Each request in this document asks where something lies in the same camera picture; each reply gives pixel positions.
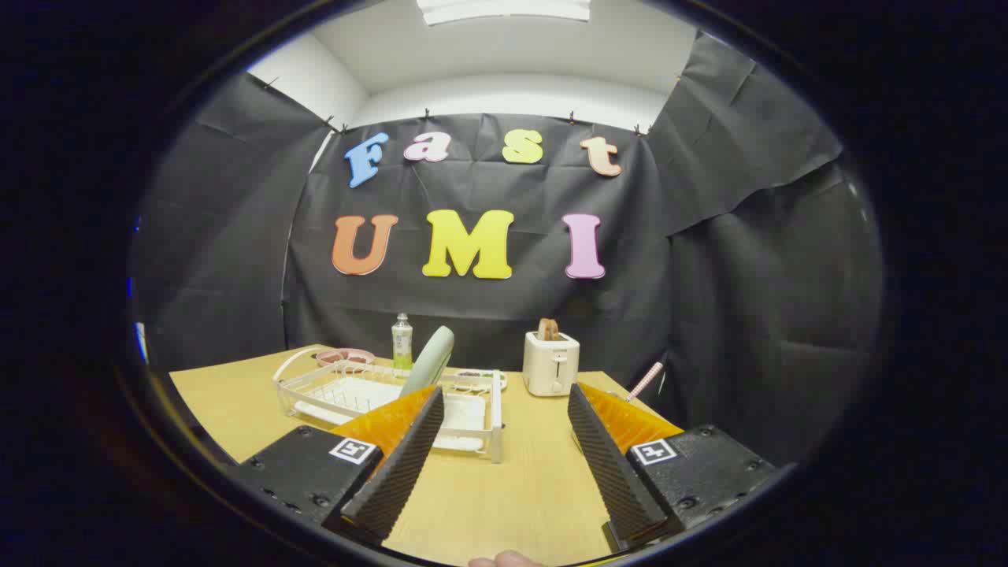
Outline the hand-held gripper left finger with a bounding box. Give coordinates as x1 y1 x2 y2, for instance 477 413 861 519
228 384 446 548

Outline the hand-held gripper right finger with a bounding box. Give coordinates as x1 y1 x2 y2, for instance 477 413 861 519
567 383 777 552

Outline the white wire dish rack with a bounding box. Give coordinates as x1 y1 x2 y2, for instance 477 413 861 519
272 344 506 464

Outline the spoon with red checked handle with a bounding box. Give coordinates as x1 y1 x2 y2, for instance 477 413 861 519
628 361 665 401

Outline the pale green plate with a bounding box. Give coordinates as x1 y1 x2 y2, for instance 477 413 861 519
399 326 455 398

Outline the pink plate with food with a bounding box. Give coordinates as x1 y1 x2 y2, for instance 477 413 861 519
317 348 376 368

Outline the cream toaster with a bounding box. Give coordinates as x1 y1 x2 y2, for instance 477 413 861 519
523 331 580 397

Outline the clear bottle with green liquid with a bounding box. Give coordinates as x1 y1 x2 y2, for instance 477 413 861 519
391 313 414 371

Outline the ceiling light panel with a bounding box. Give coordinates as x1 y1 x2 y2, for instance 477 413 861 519
416 0 591 26

